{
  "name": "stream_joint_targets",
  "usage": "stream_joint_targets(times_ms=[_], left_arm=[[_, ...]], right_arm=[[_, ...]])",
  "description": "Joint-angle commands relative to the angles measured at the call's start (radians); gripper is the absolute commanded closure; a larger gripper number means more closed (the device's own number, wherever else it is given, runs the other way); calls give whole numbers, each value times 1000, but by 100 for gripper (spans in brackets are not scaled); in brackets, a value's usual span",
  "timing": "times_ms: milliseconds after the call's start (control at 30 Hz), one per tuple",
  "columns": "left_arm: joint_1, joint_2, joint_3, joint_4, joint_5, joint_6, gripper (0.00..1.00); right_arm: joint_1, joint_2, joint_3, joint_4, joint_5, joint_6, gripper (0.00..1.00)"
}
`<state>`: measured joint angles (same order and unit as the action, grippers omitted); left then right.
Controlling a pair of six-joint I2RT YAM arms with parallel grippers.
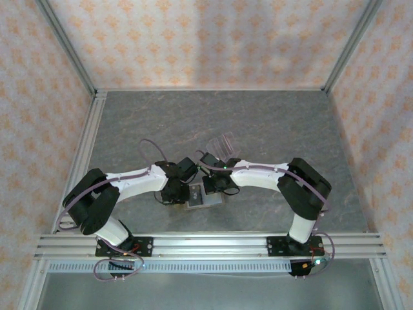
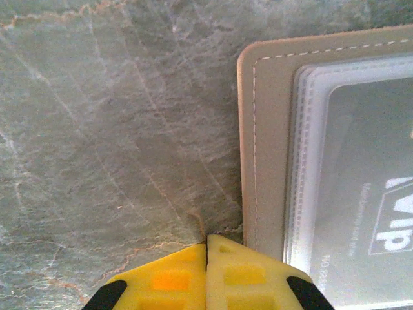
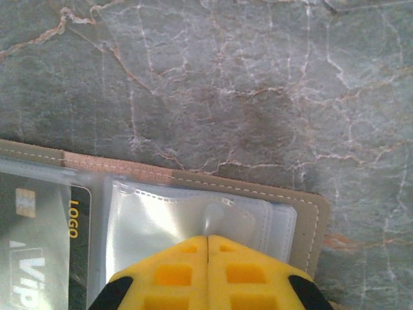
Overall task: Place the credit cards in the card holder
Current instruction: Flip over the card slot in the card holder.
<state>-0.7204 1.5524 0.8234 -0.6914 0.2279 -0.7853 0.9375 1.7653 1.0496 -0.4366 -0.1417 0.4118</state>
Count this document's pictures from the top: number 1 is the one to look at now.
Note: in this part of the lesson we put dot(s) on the blue-grey card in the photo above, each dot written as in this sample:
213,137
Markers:
214,200

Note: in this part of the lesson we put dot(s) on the dark card with white print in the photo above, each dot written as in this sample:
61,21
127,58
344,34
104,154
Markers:
195,198

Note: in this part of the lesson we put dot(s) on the small grey box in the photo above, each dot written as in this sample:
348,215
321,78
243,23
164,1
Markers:
200,208

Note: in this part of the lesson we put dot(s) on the clear acrylic card holder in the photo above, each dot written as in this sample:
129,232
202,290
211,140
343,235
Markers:
222,145

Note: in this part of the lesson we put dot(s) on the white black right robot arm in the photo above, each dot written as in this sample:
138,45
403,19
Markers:
258,176

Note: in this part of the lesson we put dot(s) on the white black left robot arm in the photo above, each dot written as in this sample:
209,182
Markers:
138,182

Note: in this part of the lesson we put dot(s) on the black left electronics board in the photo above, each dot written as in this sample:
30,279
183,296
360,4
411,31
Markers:
121,265

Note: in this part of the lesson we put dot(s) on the black electronics board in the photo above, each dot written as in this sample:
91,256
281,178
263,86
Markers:
300,269
121,265

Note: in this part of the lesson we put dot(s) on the grey metal panel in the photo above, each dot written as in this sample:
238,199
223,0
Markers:
209,292

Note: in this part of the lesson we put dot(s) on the black right electronics board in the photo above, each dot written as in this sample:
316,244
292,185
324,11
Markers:
300,269

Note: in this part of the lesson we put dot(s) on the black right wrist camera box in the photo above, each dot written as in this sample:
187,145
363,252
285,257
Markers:
209,159

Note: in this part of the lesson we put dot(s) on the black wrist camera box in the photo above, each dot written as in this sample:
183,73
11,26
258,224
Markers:
209,159
187,168

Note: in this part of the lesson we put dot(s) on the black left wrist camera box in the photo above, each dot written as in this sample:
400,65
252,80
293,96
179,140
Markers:
187,168

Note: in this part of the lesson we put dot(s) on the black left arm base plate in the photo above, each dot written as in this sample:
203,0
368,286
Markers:
146,247

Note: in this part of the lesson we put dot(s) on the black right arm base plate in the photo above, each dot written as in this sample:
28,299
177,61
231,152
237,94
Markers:
274,247

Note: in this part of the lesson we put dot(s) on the aluminium rail along wall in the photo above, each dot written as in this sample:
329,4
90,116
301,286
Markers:
209,88

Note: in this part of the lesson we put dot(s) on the aluminium left side rail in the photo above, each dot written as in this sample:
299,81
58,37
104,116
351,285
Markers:
84,151

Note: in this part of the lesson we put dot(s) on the aluminium left frame leg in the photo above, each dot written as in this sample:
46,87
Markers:
32,287

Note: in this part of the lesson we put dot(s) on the aluminium frame leg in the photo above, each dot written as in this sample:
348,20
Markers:
32,287
380,287

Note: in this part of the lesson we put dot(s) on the aluminium left corner post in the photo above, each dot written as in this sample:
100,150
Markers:
69,48

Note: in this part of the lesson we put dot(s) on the aluminium corner post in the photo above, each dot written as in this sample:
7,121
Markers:
350,48
69,48

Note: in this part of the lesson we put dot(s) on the aluminium right corner post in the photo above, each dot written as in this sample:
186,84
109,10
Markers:
350,48

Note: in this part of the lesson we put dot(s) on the aluminium right frame leg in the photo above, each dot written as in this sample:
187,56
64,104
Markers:
380,287

